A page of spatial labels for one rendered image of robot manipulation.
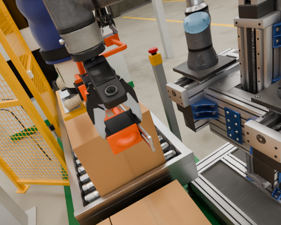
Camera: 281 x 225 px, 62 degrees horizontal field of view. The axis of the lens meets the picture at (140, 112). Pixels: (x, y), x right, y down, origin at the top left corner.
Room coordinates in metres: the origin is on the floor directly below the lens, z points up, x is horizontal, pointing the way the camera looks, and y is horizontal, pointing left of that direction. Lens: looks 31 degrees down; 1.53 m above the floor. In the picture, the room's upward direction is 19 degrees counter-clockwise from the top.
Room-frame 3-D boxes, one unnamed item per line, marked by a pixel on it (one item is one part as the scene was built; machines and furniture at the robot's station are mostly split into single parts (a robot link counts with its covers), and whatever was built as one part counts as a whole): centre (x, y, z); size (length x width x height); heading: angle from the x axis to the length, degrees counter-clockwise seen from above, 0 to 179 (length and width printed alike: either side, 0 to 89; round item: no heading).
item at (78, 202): (1.95, 0.71, 0.50); 2.31 x 0.05 x 0.19; 12
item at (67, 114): (1.03, 0.30, 1.12); 0.34 x 0.10 x 0.05; 14
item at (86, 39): (0.48, 0.06, 1.44); 0.08 x 0.08 x 0.05
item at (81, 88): (0.81, 0.14, 1.22); 0.10 x 0.08 x 0.06; 104
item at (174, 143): (2.09, 0.08, 0.50); 2.31 x 0.05 x 0.19; 12
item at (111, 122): (0.47, 0.06, 1.22); 0.08 x 0.07 x 0.05; 14
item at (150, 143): (0.53, 0.02, 1.22); 0.31 x 0.03 x 0.05; 14
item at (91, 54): (0.49, 0.06, 1.36); 0.09 x 0.08 x 0.12; 13
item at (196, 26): (1.07, -0.38, 1.20); 0.13 x 0.12 x 0.14; 155
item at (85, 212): (0.88, 0.14, 0.58); 0.70 x 0.03 x 0.06; 102
